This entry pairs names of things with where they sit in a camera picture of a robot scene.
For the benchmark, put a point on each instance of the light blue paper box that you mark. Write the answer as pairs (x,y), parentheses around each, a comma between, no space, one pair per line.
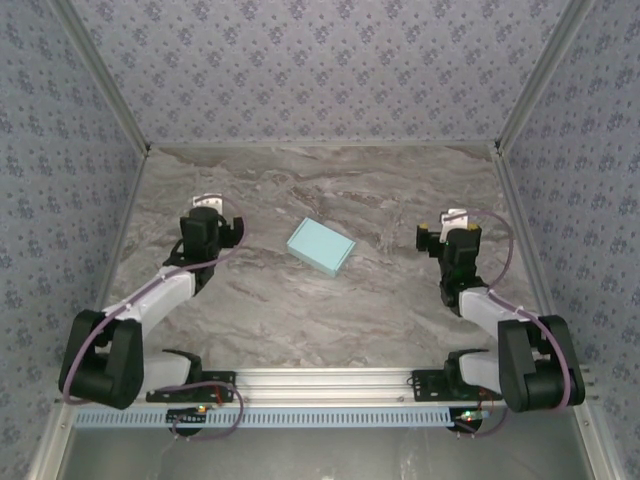
(320,245)

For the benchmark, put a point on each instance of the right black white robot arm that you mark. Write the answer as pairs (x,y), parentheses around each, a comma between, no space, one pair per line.
(530,370)

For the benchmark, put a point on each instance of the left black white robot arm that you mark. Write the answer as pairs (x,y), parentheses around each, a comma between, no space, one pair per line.
(105,370)

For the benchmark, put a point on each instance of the small black controller board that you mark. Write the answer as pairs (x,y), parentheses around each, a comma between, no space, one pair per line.
(470,417)
(185,416)

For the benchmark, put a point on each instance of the grey metal sheet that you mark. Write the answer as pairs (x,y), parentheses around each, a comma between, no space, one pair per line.
(320,455)

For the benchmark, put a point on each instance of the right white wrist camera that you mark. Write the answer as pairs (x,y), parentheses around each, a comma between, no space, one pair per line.
(452,222)

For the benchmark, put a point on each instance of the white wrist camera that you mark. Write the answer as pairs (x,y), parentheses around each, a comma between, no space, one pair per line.
(452,222)
(207,201)

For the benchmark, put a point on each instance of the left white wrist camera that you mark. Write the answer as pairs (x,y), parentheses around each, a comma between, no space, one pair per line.
(207,201)

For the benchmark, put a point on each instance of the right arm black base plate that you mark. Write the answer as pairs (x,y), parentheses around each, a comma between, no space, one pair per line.
(430,390)

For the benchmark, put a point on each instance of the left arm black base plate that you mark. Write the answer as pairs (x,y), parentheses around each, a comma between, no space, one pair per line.
(220,390)

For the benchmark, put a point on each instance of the aluminium frame post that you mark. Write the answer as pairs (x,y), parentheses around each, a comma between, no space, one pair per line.
(538,80)
(107,80)

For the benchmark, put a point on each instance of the aluminium mounting rail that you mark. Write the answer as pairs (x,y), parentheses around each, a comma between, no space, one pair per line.
(320,385)

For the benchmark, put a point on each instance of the aluminium frame leg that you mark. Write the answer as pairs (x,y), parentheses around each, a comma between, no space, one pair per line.
(600,445)
(50,445)

